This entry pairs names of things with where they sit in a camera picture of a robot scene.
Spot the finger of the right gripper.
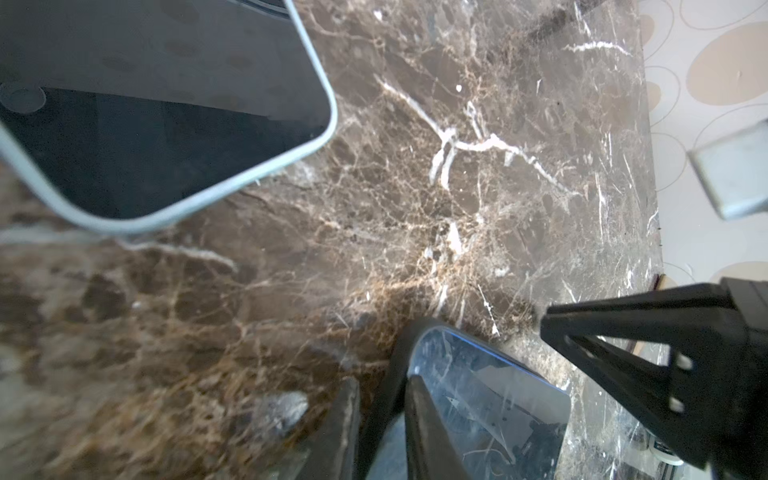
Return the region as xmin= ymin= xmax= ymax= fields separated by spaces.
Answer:
xmin=540 ymin=278 xmax=767 ymax=479

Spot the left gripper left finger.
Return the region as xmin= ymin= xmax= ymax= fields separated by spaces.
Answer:
xmin=297 ymin=377 xmax=360 ymax=480

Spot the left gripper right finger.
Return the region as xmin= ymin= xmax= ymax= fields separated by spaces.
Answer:
xmin=404 ymin=375 xmax=470 ymax=480

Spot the light blue phone case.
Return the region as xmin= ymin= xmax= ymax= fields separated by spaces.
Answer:
xmin=0 ymin=0 xmax=339 ymax=235

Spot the black phone case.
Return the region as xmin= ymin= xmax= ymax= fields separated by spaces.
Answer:
xmin=356 ymin=317 xmax=448 ymax=479

